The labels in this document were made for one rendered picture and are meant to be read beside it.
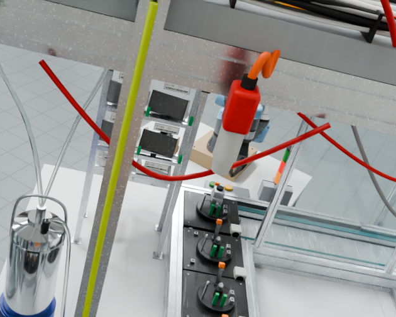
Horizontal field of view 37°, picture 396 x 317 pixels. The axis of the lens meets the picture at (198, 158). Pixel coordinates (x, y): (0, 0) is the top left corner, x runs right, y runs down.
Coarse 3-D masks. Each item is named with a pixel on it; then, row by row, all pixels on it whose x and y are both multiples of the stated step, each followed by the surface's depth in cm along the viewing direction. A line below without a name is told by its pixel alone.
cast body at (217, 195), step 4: (216, 188) 242; (220, 188) 241; (212, 192) 244; (216, 192) 240; (220, 192) 240; (224, 192) 241; (212, 196) 242; (216, 196) 241; (220, 196) 241; (212, 200) 242; (216, 200) 242; (220, 200) 242; (216, 204) 240; (220, 204) 243
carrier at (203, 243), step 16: (192, 240) 230; (208, 240) 229; (224, 240) 235; (240, 240) 238; (192, 256) 222; (208, 256) 222; (224, 256) 224; (240, 256) 230; (208, 272) 217; (224, 272) 219; (240, 272) 218
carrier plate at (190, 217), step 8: (184, 192) 256; (192, 192) 257; (184, 200) 251; (192, 200) 252; (224, 200) 259; (232, 200) 260; (184, 208) 246; (192, 208) 248; (232, 208) 255; (184, 216) 241; (192, 216) 243; (232, 216) 250; (184, 224) 237; (192, 224) 239; (200, 224) 240; (208, 224) 241; (216, 224) 243; (224, 224) 244; (224, 232) 240
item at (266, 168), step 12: (180, 132) 322; (204, 132) 328; (180, 144) 311; (156, 156) 295; (192, 168) 294; (204, 168) 297; (252, 168) 309; (264, 168) 312; (276, 168) 315; (192, 180) 286; (204, 180) 288; (216, 180) 291; (228, 180) 294; (240, 180) 296; (252, 180) 299; (252, 192) 290
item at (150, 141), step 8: (144, 128) 212; (144, 136) 212; (152, 136) 212; (160, 136) 212; (168, 136) 212; (144, 144) 213; (152, 144) 212; (160, 144) 212; (168, 144) 212; (176, 144) 212; (160, 152) 213; (168, 152) 212; (176, 152) 230
